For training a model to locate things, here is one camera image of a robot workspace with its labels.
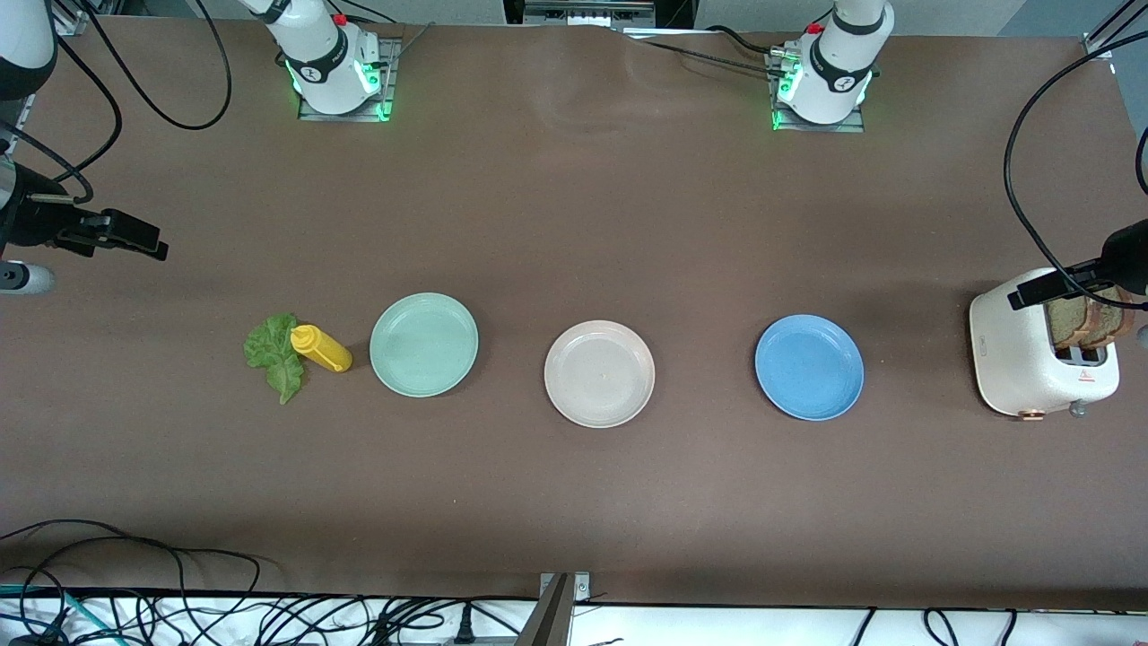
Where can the beige plate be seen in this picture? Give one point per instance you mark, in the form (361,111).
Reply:
(599,373)

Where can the white toaster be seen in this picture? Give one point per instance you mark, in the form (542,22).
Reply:
(1013,359)

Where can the aluminium profile rail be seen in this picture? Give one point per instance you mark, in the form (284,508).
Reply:
(1099,45)

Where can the mint green plate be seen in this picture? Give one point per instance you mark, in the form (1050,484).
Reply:
(423,345)

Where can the black power plug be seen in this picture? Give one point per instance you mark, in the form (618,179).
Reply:
(464,632)

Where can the green lettuce leaf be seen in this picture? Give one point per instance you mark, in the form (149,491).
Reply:
(269,345)

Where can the brown bread slice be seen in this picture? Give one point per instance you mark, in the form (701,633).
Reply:
(1108,327)
(1067,323)

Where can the blue plate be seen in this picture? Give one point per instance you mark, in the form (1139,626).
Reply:
(809,368)

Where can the silver metal bar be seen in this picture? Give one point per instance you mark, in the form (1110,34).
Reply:
(583,13)

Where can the black equipment frame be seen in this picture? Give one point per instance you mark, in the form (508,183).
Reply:
(673,11)

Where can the yellow squeeze bottle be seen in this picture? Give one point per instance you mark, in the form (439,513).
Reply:
(327,352)

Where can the small aluminium bracket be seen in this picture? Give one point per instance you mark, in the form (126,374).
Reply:
(72,22)

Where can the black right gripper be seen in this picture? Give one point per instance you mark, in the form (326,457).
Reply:
(36,224)

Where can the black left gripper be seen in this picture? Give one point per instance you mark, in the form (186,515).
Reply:
(1126,255)

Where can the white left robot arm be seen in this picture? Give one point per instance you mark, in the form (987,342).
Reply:
(839,72)

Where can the aluminium post with bracket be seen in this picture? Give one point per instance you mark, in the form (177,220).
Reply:
(552,619)

